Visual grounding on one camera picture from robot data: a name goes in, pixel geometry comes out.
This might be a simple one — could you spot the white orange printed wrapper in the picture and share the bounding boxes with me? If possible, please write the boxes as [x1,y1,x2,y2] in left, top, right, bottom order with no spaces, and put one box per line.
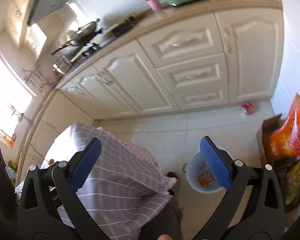
[198,163,215,187]

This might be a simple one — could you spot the white trash bin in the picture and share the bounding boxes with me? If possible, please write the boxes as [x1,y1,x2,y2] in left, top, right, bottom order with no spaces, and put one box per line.
[183,150,232,194]

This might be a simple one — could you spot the kitchen window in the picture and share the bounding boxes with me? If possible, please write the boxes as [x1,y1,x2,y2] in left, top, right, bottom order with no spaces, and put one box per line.
[0,57,36,139]

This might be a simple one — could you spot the cream lower kitchen cabinets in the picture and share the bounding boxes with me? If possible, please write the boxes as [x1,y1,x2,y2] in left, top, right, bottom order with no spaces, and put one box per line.
[16,4,283,182]

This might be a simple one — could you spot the person's thumb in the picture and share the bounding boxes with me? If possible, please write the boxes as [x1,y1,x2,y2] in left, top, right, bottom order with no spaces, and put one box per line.
[158,234,173,240]

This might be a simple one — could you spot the small orange fruit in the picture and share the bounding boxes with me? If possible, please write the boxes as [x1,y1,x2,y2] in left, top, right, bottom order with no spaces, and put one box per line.
[48,159,54,165]

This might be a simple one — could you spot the grey checked tablecloth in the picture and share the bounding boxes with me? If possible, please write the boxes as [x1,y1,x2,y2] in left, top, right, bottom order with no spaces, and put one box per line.
[41,122,177,240]

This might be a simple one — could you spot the brown cardboard box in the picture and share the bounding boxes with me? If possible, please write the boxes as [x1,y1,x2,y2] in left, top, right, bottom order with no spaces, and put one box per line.
[256,114,284,168]

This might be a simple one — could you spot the red crushed can on floor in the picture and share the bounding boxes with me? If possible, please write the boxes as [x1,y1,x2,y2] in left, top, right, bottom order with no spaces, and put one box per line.
[242,102,255,115]

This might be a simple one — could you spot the orange printed bag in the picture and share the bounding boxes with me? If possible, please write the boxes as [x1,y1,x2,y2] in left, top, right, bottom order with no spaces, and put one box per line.
[268,94,300,159]

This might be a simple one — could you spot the pink checked cloth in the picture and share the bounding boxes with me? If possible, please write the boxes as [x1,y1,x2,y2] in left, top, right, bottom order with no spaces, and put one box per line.
[121,142,160,171]

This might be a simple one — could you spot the chrome sink faucet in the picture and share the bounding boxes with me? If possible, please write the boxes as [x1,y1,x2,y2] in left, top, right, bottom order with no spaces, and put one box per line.
[10,105,34,125]

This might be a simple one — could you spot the person's dark trouser leg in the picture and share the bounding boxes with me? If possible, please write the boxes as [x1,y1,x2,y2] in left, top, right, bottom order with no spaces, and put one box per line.
[137,171,183,240]

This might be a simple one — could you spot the hanging utensil rack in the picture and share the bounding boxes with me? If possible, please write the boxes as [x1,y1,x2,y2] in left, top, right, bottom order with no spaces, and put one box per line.
[22,61,55,92]

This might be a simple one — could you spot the steel wok with lid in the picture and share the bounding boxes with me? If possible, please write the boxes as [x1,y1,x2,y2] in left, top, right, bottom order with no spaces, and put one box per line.
[51,18,103,55]

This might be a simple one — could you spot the black gas stove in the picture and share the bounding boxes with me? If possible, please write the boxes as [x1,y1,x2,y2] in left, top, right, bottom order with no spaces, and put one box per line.
[70,16,140,63]

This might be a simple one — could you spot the pink utensil holder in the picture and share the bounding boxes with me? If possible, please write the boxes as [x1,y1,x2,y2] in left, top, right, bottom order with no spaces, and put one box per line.
[146,0,162,12]

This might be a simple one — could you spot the cream upper wall cabinets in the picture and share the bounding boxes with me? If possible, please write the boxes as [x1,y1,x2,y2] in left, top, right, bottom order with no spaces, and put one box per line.
[6,0,46,58]

